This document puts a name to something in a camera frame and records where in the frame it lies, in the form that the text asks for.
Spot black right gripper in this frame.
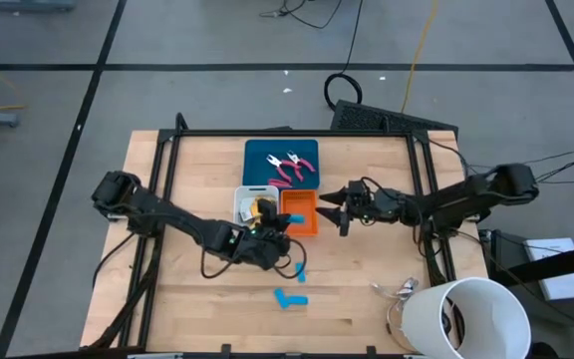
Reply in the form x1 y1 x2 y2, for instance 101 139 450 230
315 179 413 237

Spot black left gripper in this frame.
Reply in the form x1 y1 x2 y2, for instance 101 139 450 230
231 198 293 270

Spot orange mesh basket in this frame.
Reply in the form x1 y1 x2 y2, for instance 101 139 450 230
280 188 320 237

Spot white plastic bin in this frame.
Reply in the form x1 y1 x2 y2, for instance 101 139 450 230
233 184 282 235

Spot teal plastic tray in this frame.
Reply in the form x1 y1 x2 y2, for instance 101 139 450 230
241 139 322 191

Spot black perforated panel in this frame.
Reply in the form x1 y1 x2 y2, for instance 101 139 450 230
330 99 460 135

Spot white plastic bucket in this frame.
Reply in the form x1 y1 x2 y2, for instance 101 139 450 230
400 276 532 359

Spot white booklet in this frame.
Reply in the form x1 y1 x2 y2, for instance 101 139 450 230
523 237 574 302

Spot black equipment stand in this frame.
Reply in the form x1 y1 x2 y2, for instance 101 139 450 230
478 228 574 335

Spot black aluminium table frame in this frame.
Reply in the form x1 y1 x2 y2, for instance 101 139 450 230
87 112 460 359

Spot white wire bundle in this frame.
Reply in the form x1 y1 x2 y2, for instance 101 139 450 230
371 277 421 345

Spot black coiled cable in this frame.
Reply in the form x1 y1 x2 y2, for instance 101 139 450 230
323 0 367 112

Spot black floor cable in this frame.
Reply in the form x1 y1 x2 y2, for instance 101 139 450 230
259 0 346 30

